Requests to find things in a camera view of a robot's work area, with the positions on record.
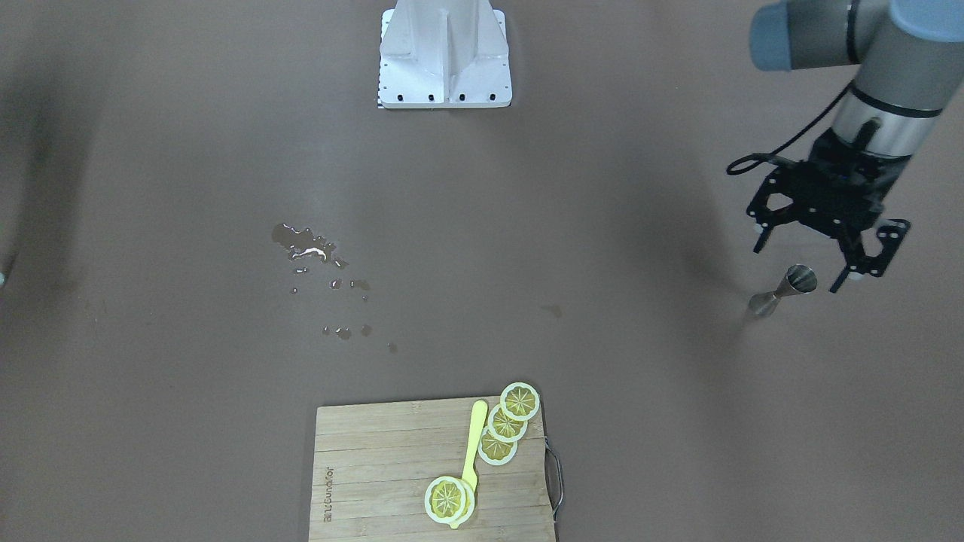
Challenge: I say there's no yellow plastic spoon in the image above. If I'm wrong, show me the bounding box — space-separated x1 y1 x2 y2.
450 399 489 529

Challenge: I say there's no lemon slice middle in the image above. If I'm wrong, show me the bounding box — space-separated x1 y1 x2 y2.
487 406 528 443

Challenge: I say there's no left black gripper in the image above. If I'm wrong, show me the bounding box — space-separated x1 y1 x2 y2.
746 128 912 294

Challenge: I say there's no brown table mat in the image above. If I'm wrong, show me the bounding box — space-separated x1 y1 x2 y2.
2 1 963 541

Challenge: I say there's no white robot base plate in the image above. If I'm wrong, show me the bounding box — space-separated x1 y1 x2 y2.
377 1 513 110

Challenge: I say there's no steel measuring jigger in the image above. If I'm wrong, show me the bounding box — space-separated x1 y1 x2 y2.
747 264 819 317

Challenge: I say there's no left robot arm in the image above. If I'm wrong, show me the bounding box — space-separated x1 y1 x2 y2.
727 1 963 291

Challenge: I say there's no wooden cutting board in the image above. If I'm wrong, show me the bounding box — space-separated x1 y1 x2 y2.
309 397 561 541

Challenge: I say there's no lemon slice on spoon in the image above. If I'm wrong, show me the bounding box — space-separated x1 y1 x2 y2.
423 476 476 529

